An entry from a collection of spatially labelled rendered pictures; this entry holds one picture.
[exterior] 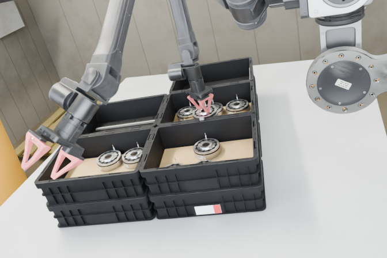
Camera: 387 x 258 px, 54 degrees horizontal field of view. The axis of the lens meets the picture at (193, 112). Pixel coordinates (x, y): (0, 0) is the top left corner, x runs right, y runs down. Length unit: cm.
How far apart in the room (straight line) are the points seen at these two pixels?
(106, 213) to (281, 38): 269
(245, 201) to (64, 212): 67
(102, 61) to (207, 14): 289
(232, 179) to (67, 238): 66
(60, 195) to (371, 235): 104
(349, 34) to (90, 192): 98
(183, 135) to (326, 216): 60
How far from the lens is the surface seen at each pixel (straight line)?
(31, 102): 446
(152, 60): 413
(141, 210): 140
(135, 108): 184
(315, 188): 143
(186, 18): 144
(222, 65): 201
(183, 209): 138
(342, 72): 112
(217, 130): 148
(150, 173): 128
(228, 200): 133
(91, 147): 165
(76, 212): 151
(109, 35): 96
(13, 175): 295
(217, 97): 175
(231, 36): 378
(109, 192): 139
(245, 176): 126
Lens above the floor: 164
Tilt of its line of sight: 27 degrees down
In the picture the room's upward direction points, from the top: 14 degrees counter-clockwise
